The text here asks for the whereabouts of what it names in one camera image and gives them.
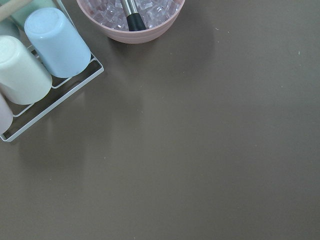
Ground pink ribbed bowl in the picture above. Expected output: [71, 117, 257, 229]
[76, 0, 185, 44]

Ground clear plastic ice cubes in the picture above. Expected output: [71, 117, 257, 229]
[83, 0, 181, 31]

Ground blue plastic cup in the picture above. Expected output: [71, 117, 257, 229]
[24, 7, 91, 78]

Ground white plastic cup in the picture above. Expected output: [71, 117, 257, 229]
[0, 35, 52, 105]

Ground pink plastic cup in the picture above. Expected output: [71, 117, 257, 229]
[0, 94, 13, 134]

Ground green plastic cup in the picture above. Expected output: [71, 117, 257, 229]
[11, 0, 57, 30]

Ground grey plastic cup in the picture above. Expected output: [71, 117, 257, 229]
[0, 18, 21, 39]

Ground wooden cup rack stick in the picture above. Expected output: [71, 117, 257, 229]
[0, 0, 32, 21]

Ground metal scoop with black handle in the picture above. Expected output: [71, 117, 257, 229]
[120, 0, 147, 32]

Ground white wire cup rack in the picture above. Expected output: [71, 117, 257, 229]
[0, 0, 105, 143]

